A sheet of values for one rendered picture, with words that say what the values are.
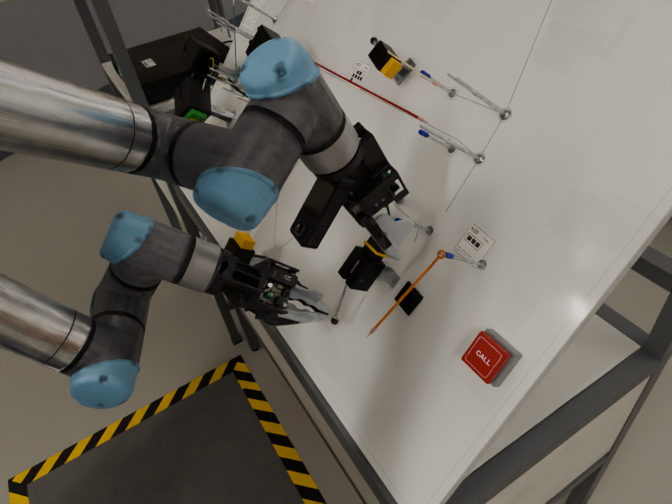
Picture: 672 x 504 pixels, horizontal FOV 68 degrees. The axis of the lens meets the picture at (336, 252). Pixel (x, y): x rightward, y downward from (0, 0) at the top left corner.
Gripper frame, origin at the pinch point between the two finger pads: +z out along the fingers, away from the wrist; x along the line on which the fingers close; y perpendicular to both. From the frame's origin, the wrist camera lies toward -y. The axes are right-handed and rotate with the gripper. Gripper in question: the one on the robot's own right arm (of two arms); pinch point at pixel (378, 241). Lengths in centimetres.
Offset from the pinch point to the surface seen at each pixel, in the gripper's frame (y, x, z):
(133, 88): -23, 93, -1
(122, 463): -118, 56, 79
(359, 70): 19.2, 35.0, -0.9
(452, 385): -5.2, -20.9, 10.4
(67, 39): -73, 385, 66
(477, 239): 11.3, -9.2, 2.8
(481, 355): 0.5, -22.5, 4.0
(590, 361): 18, -22, 45
